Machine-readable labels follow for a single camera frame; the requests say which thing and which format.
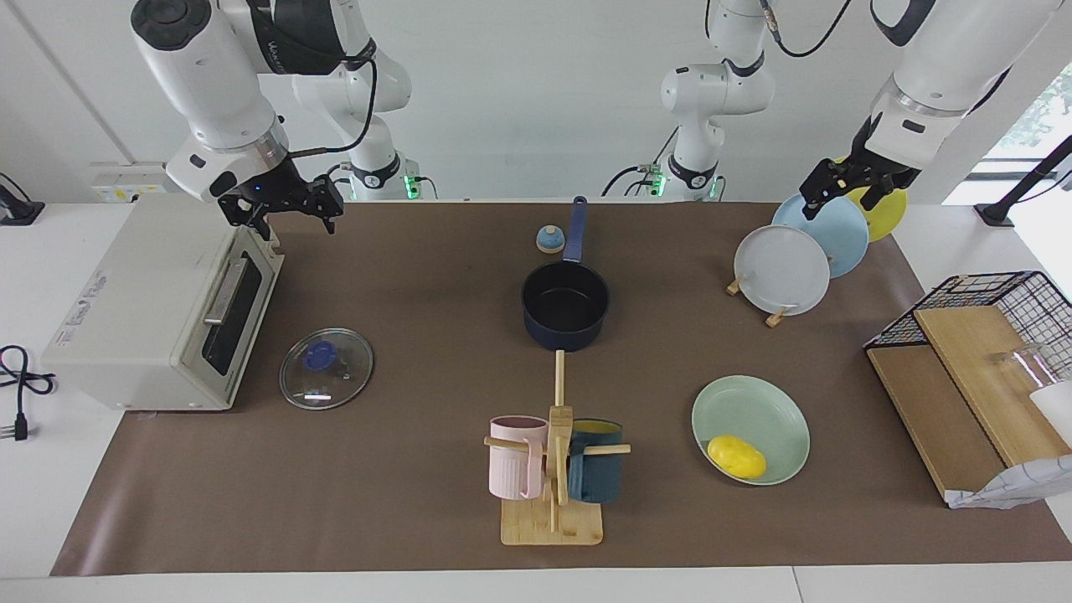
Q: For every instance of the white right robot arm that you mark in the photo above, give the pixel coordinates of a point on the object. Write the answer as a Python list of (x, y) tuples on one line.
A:
[(209, 75)]

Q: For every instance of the light blue plate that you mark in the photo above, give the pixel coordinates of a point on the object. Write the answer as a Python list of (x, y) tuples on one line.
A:
[(837, 239)]

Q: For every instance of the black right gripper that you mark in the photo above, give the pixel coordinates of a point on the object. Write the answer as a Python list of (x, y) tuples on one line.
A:
[(272, 188)]

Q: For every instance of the black angled stand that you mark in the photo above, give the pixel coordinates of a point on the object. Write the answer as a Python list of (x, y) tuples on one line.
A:
[(1022, 188)]

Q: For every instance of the clear glass cup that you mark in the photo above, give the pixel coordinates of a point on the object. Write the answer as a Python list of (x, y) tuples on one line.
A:
[(1022, 356)]

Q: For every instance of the dark teal mug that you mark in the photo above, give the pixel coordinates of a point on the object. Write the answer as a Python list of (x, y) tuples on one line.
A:
[(596, 477)]

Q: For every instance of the wooden box with mesh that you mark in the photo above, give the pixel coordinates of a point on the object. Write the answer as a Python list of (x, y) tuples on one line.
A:
[(938, 410)]

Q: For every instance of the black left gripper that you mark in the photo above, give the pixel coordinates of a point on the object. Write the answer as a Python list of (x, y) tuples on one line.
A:
[(879, 155)]

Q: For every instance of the pale green plate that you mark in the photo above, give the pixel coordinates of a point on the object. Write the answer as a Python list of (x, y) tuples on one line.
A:
[(770, 410)]

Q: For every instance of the beige toaster oven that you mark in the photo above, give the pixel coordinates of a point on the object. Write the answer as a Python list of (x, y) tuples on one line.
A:
[(134, 318)]

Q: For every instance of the yellow potato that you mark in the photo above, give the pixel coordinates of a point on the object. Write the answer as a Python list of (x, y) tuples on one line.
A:
[(737, 456)]

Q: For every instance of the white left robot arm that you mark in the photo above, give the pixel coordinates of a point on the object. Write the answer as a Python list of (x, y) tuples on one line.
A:
[(946, 75)]

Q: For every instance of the grey plate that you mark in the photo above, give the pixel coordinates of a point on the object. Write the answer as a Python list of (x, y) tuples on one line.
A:
[(781, 270)]

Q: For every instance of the yellow plate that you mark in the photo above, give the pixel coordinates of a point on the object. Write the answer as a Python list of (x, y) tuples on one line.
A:
[(888, 218)]

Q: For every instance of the wooden mug tree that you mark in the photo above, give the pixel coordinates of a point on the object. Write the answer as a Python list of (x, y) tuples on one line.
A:
[(553, 523)]

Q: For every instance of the white grid-print cloth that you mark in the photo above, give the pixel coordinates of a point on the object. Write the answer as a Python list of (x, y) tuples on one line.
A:
[(1022, 486)]

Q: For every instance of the brown paper table mat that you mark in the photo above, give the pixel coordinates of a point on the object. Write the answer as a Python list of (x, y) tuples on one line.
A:
[(419, 469)]

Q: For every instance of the pink ribbed mug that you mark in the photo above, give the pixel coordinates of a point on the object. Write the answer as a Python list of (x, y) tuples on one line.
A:
[(515, 469)]

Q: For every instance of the glass lid with blue knob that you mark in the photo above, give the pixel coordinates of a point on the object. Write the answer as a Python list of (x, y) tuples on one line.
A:
[(335, 377)]

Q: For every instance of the wooden plate rack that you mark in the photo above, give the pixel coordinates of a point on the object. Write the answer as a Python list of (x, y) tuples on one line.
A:
[(777, 318)]

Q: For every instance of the white wall power strip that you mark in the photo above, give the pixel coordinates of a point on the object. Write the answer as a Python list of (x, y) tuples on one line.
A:
[(126, 184)]

